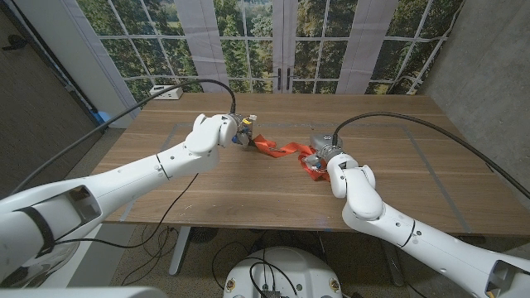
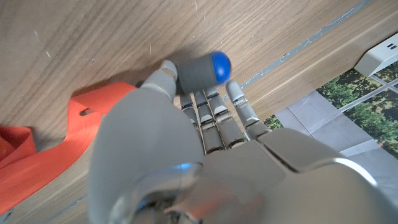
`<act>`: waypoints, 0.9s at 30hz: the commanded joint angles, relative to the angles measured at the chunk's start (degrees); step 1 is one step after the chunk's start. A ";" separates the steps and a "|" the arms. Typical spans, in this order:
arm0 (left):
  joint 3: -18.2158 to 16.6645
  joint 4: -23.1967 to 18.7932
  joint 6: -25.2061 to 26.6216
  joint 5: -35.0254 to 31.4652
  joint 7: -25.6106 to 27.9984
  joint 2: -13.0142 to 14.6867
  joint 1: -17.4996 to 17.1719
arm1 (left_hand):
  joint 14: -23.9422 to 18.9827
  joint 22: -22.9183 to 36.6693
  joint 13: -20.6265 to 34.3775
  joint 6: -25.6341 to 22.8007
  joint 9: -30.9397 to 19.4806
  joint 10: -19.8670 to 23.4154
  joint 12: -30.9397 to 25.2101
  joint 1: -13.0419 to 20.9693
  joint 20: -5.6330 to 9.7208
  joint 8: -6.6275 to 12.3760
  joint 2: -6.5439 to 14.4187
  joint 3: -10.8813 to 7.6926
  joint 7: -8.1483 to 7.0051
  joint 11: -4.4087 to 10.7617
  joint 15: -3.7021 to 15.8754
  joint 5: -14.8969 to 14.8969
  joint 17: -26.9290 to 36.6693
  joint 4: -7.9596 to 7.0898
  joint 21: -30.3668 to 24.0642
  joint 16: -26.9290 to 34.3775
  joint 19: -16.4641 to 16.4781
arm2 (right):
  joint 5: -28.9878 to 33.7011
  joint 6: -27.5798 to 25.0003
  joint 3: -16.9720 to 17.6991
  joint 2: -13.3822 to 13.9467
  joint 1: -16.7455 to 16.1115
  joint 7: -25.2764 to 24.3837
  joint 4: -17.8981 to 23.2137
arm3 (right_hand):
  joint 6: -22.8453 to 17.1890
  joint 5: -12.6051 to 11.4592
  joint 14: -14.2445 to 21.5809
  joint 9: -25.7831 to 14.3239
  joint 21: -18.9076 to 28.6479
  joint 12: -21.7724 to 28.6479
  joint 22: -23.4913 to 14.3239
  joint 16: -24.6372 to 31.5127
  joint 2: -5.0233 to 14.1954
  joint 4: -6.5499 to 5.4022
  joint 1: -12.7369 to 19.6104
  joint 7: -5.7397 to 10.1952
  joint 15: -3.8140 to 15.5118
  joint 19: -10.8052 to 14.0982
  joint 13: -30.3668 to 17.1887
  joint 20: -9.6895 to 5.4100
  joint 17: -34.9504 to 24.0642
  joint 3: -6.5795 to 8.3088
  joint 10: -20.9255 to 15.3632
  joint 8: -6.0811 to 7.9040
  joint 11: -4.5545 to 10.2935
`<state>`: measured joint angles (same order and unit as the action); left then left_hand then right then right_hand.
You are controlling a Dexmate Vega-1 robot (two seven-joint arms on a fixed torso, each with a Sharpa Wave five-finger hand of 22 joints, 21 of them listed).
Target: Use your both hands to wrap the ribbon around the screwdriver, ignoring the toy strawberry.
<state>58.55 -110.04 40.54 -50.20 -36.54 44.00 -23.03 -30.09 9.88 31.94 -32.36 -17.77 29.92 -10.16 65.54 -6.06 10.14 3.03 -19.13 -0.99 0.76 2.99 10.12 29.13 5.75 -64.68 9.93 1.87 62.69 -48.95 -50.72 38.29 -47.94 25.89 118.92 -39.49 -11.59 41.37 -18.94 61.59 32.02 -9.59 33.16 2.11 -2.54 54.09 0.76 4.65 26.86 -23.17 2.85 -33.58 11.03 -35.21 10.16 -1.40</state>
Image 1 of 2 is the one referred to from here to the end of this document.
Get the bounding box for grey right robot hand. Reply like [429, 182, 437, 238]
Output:
[308, 132, 345, 171]

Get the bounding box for black floor cable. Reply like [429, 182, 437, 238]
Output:
[121, 225, 180, 287]
[210, 238, 268, 287]

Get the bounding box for left wrist connector wires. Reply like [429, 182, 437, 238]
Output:
[231, 114, 258, 146]

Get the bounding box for printed window forest backdrop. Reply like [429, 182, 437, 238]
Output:
[76, 0, 465, 109]

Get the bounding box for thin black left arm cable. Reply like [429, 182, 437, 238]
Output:
[53, 172, 200, 250]

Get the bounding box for black torso cable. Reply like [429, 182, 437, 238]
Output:
[247, 256, 300, 298]

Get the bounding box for grey table leg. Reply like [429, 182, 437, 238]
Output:
[168, 226, 193, 276]
[380, 239, 405, 288]

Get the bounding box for blue box on floor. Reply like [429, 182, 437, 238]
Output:
[91, 110, 115, 127]

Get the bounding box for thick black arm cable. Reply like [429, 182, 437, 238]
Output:
[10, 78, 237, 195]
[331, 111, 530, 200]

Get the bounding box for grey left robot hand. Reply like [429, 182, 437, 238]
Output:
[229, 113, 258, 149]

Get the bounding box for grey sneaker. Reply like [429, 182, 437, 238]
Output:
[0, 240, 81, 289]

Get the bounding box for white power strip box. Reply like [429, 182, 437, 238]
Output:
[149, 84, 184, 101]

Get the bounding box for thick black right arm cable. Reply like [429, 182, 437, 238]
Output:
[331, 111, 530, 200]

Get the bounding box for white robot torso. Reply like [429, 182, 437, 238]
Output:
[222, 246, 344, 298]

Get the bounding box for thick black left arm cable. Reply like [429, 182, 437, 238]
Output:
[10, 78, 237, 195]

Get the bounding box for orange ribbon roll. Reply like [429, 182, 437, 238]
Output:
[253, 133, 331, 182]

